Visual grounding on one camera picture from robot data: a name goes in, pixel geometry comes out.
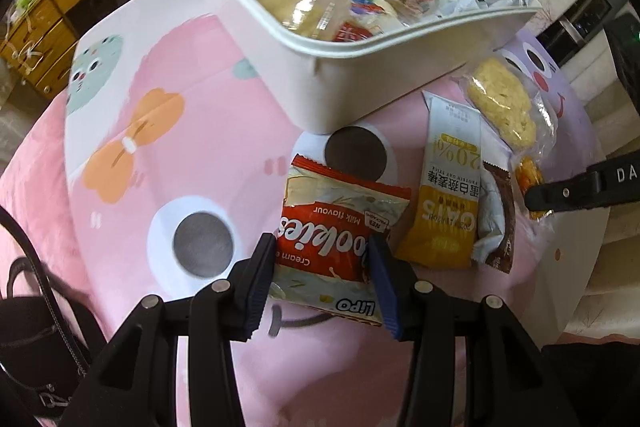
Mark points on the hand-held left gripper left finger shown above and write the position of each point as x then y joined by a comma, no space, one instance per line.
255,302

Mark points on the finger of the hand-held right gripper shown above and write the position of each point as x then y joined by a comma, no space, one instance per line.
565,196

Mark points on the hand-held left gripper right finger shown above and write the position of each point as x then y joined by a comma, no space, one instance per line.
387,292

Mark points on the small orange snack packet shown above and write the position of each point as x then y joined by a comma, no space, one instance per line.
530,174

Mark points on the red white cookie packet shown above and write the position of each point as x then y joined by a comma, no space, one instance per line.
325,227

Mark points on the white plastic bin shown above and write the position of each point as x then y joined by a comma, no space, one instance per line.
320,87

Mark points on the large clear pastry bag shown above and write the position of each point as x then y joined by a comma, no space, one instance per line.
295,2

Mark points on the brown snowflake snack packet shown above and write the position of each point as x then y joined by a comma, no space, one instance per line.
492,212

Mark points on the yellow white oat bar packet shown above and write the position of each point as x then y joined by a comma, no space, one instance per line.
445,207

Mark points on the clear packet of round cookies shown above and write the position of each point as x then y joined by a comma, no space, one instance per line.
500,107

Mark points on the person's dark clothing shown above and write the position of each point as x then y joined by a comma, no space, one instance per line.
595,387

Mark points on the cartoon printed tablecloth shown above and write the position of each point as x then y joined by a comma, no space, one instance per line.
200,107

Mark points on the clear blue print pastry packet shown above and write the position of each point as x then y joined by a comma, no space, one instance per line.
367,7

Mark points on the dark window frame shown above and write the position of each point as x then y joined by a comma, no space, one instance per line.
580,27

